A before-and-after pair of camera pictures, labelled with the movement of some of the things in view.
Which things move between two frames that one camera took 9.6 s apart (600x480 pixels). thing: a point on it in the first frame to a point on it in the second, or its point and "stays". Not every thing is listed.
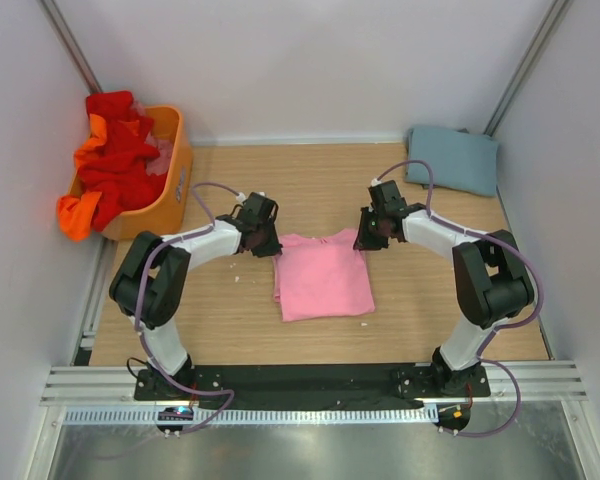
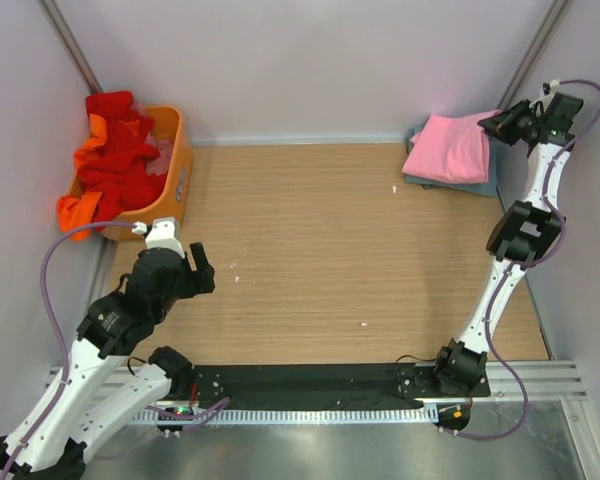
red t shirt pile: [120, 170] stays
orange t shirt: [75, 212] stays
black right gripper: [363, 240] to [497, 125]
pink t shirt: [319, 277] to [452, 149]
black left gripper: [273, 247] to [201, 280]
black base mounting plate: [309, 383] stays
